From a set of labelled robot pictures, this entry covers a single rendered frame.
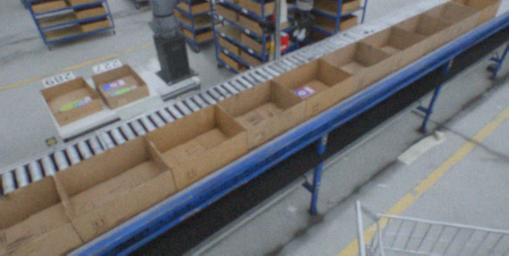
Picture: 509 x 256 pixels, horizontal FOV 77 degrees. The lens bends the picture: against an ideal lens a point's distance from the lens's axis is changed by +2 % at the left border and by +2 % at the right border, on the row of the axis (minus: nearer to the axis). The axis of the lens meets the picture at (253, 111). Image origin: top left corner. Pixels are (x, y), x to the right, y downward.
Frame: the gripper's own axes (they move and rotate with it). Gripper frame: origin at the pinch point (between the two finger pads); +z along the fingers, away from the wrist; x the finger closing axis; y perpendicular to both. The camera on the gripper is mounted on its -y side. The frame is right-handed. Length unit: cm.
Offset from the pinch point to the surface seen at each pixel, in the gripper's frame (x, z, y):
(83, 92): -109, 59, 104
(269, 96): 4.7, 28.1, 27.8
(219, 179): 35, 26, 89
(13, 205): -8, 24, 160
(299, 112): 32.1, 18.7, 32.8
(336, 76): 23.3, 20.4, -11.6
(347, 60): 11, 28, -44
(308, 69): 6.6, 21.5, -5.3
